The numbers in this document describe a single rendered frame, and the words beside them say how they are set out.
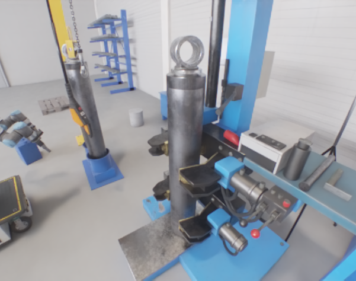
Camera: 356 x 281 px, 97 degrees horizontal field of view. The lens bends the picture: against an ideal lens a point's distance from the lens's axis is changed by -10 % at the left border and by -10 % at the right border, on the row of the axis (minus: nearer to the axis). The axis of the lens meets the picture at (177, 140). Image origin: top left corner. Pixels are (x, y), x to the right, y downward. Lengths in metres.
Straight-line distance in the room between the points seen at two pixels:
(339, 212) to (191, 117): 0.77
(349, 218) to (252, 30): 1.00
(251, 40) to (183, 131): 0.65
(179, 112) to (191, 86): 0.15
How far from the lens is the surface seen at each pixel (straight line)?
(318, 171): 1.05
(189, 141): 1.02
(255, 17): 1.19
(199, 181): 0.92
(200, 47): 0.94
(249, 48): 1.18
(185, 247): 1.67
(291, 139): 1.06
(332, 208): 0.94
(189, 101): 0.92
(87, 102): 2.09
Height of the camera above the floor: 1.63
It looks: 30 degrees down
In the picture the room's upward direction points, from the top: straight up
